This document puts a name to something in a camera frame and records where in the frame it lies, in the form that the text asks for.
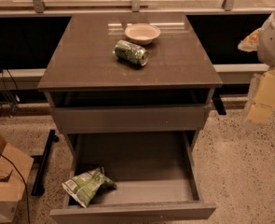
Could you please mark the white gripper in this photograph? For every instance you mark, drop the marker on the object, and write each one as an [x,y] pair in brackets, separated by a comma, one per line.
[274,42]

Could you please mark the green jalapeno chip bag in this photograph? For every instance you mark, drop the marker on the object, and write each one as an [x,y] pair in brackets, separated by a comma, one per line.
[84,187]

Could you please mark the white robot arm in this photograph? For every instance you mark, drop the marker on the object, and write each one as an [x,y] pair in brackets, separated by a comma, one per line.
[265,54]

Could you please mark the grey drawer cabinet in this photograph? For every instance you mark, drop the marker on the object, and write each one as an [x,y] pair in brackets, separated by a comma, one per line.
[85,72]

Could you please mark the open grey middle drawer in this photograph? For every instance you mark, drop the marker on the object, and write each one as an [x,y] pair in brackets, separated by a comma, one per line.
[155,176]

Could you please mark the closed grey top drawer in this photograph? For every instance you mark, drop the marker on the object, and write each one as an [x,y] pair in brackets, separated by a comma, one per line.
[129,120]

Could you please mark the white paper bowl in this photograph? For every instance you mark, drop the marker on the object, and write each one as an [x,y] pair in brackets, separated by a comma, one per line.
[142,33]

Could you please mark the green soda can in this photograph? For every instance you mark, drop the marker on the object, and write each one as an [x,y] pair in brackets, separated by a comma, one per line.
[131,52]

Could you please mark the black metal stand leg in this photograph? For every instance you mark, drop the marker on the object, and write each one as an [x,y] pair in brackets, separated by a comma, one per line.
[42,161]

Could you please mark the brown cardboard box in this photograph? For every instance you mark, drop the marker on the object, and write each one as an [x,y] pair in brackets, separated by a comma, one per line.
[15,167]

